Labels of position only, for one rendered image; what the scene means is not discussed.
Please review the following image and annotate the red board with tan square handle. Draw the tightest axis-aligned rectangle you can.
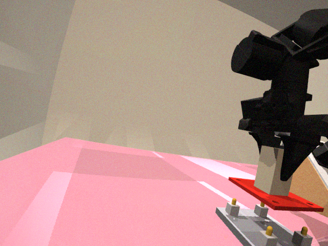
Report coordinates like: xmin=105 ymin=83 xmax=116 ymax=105
xmin=228 ymin=146 xmax=324 ymax=212

